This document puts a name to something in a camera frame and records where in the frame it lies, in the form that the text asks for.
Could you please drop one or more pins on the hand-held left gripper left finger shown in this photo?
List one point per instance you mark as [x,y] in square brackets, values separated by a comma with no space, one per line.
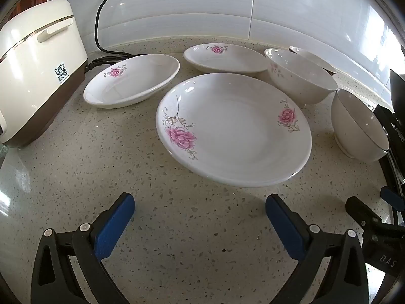
[114,224]

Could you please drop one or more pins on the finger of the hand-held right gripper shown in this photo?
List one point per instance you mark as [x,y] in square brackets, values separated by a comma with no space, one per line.
[360,210]
[392,199]

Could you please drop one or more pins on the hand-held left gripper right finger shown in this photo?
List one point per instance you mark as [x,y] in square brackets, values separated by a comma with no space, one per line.
[284,224]

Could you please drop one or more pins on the white bowl with gold rim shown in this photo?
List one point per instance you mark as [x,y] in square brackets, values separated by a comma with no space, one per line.
[351,126]

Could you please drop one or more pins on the large white floral plate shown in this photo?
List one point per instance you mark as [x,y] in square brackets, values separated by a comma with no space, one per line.
[234,126]

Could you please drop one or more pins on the white floral bowl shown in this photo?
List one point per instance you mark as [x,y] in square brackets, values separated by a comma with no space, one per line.
[297,85]

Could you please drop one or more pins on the small white floral plate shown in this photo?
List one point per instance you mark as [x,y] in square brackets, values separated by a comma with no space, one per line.
[139,82]
[227,61]

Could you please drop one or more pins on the white bowl with red band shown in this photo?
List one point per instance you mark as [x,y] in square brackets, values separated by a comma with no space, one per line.
[313,57]

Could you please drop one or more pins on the black wok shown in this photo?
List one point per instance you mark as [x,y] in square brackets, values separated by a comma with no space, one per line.
[398,88]

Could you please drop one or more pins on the cream rice cooker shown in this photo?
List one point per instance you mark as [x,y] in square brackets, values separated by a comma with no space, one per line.
[34,69]

